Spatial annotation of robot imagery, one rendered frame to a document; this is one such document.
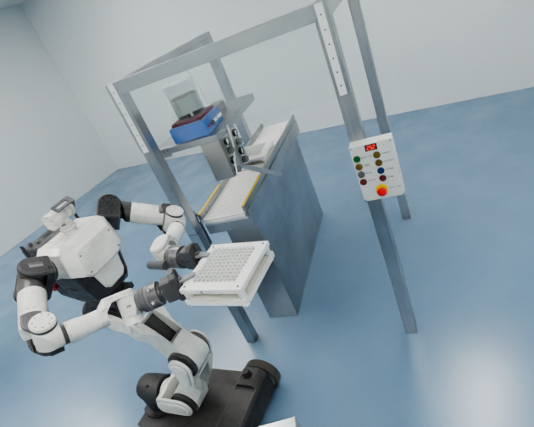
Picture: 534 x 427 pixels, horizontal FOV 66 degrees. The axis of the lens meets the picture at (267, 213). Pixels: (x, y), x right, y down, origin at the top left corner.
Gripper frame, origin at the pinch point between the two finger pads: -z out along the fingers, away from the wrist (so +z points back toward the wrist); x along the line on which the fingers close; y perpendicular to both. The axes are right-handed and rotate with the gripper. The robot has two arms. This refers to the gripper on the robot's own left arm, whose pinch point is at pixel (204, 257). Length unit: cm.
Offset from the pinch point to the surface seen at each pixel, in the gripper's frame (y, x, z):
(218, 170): -55, -8, 30
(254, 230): -67, 38, 38
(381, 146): -64, -5, -49
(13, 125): -226, -44, 551
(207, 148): -55, -20, 30
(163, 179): -42, -13, 55
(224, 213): -57, 18, 42
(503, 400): -38, 109, -81
